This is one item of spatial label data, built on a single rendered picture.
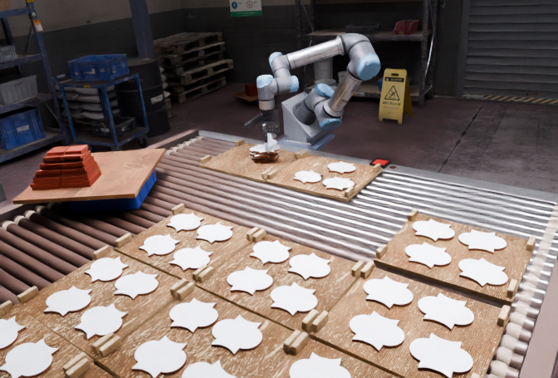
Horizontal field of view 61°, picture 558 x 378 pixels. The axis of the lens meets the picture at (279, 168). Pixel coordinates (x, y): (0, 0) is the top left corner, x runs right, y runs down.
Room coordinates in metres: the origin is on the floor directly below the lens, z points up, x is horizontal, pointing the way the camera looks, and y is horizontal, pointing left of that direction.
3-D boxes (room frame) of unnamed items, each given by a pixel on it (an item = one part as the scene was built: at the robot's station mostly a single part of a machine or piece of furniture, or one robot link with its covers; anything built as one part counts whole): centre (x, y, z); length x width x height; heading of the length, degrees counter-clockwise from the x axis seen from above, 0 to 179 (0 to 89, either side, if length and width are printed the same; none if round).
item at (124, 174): (1.97, 0.81, 1.03); 0.50 x 0.50 x 0.02; 87
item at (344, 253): (1.60, 0.10, 0.90); 1.95 x 0.05 x 0.05; 52
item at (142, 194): (1.96, 0.75, 0.97); 0.31 x 0.31 x 0.10; 87
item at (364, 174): (1.97, -0.21, 0.93); 0.41 x 0.35 x 0.02; 53
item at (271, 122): (2.19, 0.02, 1.14); 0.09 x 0.08 x 0.12; 89
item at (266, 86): (2.19, 0.03, 1.30); 0.09 x 0.08 x 0.11; 105
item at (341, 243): (1.64, 0.07, 0.90); 1.95 x 0.05 x 0.05; 52
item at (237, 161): (2.22, 0.13, 0.93); 0.41 x 0.35 x 0.02; 52
